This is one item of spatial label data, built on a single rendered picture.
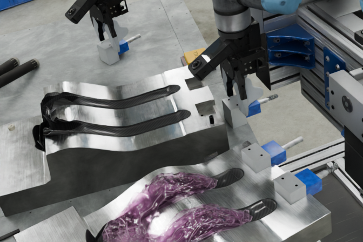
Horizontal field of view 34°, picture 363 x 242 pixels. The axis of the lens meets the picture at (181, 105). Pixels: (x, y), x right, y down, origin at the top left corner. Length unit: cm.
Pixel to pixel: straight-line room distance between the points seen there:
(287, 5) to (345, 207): 101
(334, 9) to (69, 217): 81
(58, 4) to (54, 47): 231
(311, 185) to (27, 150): 64
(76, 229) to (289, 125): 170
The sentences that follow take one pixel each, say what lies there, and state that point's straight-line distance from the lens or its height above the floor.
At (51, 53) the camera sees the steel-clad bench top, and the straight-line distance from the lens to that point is 187.
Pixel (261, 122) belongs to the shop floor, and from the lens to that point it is 268.
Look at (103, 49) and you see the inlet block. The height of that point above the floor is 85.
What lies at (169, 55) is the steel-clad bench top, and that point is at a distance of 169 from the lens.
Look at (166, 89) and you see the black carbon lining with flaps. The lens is 140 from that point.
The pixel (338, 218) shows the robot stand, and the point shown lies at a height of 21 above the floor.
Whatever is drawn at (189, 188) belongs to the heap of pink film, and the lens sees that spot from 111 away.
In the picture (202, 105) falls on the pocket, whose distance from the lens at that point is 133.
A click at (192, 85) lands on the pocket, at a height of 87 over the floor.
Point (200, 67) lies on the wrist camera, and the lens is 127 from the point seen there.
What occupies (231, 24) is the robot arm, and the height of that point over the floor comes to 107.
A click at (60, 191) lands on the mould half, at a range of 130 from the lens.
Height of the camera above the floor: 166
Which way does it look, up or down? 35 degrees down
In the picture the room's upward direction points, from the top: 12 degrees counter-clockwise
